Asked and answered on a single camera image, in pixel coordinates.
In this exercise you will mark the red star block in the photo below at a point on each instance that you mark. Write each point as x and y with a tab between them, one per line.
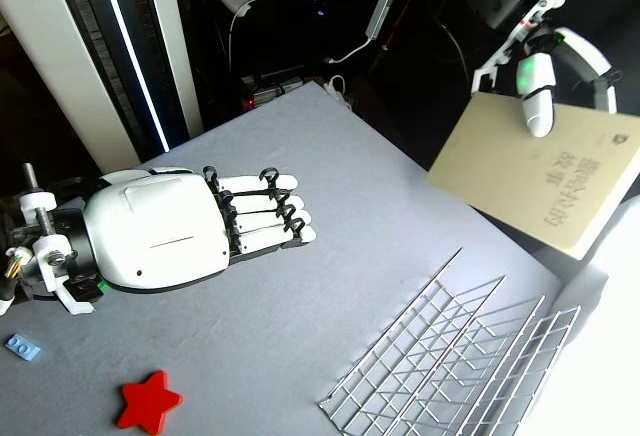
147	403

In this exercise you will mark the grey device with red light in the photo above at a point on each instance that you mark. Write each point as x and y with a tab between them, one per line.
272	90

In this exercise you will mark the grey table cloth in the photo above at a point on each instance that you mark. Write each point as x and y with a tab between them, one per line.
250	331

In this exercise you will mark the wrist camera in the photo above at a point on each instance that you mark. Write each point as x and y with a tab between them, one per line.
85	288

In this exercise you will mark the blue toy brick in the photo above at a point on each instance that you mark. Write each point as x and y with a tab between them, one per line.
22	347

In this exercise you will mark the beige paperback book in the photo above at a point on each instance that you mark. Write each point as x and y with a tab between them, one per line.
510	176

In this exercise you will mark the silver USB adapter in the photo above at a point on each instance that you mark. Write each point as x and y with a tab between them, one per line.
380	13

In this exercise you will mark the white robot body column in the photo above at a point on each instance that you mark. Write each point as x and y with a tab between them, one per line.
50	31

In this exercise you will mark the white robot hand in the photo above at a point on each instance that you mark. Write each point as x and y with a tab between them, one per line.
537	86
160	231

